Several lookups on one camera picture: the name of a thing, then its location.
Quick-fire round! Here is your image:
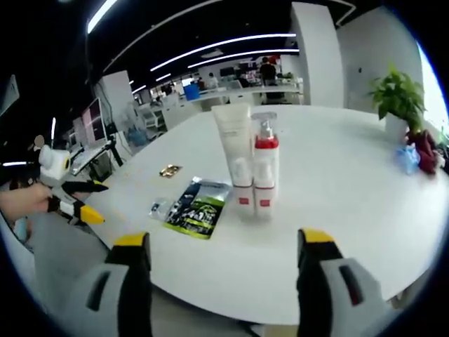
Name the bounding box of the long white office counter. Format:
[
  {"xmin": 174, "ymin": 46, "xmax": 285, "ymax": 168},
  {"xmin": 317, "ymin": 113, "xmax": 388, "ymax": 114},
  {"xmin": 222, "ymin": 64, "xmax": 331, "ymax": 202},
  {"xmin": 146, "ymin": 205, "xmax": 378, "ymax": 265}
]
[{"xmin": 154, "ymin": 86, "xmax": 304, "ymax": 129}]

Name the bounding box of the gold skincare sachet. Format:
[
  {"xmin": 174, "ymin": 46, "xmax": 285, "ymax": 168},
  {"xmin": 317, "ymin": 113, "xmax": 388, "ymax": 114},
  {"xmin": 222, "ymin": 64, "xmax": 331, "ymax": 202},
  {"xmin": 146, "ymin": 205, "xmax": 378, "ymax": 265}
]
[{"xmin": 159, "ymin": 162, "xmax": 184, "ymax": 179}]

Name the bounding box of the white skincare bottle red collar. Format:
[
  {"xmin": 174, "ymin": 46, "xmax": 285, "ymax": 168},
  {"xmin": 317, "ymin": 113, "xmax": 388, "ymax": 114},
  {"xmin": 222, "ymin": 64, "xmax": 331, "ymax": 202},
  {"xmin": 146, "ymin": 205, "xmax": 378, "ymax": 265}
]
[{"xmin": 250, "ymin": 111, "xmax": 281, "ymax": 190}]

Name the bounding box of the silver green skincare sachet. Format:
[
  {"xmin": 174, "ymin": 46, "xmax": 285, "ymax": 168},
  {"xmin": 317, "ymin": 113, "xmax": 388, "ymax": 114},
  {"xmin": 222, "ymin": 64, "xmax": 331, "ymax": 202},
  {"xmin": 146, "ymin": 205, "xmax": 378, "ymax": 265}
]
[{"xmin": 163, "ymin": 176, "xmax": 232, "ymax": 240}]

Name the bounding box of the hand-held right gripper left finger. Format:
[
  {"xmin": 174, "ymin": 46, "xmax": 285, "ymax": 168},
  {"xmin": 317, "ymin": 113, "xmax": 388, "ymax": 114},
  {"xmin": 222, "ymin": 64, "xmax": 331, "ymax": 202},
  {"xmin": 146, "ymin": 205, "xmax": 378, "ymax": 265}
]
[{"xmin": 75, "ymin": 231, "xmax": 154, "ymax": 337}]

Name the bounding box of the dark red cloth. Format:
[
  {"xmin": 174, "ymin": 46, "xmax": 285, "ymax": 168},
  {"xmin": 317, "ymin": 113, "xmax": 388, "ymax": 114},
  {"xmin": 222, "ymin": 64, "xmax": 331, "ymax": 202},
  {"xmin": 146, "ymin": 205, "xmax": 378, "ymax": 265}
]
[{"xmin": 405, "ymin": 129, "xmax": 439, "ymax": 175}]

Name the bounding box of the person's left hand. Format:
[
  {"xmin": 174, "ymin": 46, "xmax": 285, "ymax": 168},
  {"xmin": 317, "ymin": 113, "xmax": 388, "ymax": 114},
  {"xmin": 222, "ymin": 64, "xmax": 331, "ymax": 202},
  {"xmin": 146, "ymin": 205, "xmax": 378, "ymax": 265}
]
[{"xmin": 0, "ymin": 183, "xmax": 54, "ymax": 223}]

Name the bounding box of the blue cloth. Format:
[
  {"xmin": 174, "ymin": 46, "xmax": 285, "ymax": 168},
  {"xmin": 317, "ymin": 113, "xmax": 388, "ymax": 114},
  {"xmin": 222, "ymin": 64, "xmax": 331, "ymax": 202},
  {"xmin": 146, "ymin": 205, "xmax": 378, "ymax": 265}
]
[{"xmin": 394, "ymin": 145, "xmax": 420, "ymax": 176}]

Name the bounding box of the small clear plastic packet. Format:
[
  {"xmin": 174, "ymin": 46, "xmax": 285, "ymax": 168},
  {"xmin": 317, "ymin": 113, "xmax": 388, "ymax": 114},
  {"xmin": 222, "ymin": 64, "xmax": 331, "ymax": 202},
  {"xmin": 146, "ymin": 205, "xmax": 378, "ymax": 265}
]
[{"xmin": 148, "ymin": 197, "xmax": 176, "ymax": 221}]

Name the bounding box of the blue bin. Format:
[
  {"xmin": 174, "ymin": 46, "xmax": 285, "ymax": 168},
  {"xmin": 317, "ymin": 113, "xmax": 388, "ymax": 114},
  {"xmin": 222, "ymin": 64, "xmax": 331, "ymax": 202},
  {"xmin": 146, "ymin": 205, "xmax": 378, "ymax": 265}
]
[{"xmin": 183, "ymin": 85, "xmax": 201, "ymax": 102}]

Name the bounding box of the black laptop stand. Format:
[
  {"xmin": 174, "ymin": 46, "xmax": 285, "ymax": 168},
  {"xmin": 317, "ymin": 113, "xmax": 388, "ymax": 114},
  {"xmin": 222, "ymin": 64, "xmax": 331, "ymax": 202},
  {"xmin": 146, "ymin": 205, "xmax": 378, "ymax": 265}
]
[{"xmin": 103, "ymin": 138, "xmax": 124, "ymax": 169}]

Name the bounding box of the open laptop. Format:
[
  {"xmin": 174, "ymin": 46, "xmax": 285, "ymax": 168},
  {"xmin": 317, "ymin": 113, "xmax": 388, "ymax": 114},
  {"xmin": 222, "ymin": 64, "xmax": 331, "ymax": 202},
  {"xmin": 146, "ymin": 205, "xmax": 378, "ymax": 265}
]
[{"xmin": 69, "ymin": 97, "xmax": 109, "ymax": 176}]

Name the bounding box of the ceiling light strip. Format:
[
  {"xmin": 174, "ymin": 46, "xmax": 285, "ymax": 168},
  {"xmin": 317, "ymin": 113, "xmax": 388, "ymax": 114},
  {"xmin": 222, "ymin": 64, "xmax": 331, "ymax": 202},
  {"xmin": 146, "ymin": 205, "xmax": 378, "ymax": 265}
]
[
  {"xmin": 86, "ymin": 0, "xmax": 119, "ymax": 33},
  {"xmin": 149, "ymin": 33, "xmax": 298, "ymax": 72},
  {"xmin": 187, "ymin": 48, "xmax": 301, "ymax": 69}
]

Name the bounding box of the white ceiling air conditioner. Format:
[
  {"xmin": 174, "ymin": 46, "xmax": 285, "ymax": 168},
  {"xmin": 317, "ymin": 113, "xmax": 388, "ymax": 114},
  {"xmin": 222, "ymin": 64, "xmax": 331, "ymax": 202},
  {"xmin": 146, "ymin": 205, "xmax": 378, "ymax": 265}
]
[{"xmin": 0, "ymin": 73, "xmax": 20, "ymax": 119}]

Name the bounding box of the green potted plant white pot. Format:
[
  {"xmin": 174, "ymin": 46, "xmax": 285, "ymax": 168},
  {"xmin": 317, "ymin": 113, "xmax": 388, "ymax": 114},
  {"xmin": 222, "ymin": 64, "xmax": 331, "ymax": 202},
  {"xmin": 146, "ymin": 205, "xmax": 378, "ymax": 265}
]
[{"xmin": 366, "ymin": 62, "xmax": 427, "ymax": 141}]

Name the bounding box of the white skincare tube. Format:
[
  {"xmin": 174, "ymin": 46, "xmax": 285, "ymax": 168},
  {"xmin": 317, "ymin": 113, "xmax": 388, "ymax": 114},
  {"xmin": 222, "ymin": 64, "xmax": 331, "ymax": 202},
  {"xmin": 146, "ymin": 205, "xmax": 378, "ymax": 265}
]
[{"xmin": 211, "ymin": 104, "xmax": 254, "ymax": 190}]

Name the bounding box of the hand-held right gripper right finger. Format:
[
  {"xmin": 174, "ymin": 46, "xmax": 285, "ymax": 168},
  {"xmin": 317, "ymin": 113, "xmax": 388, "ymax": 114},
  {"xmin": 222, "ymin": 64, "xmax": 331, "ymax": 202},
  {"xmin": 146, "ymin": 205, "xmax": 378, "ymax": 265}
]
[{"xmin": 297, "ymin": 227, "xmax": 383, "ymax": 337}]

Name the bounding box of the blue water jug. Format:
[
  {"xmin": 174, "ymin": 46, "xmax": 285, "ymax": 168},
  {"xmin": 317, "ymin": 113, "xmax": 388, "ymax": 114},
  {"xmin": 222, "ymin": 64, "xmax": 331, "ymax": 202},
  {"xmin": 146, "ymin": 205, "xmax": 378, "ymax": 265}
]
[{"xmin": 126, "ymin": 125, "xmax": 148, "ymax": 145}]

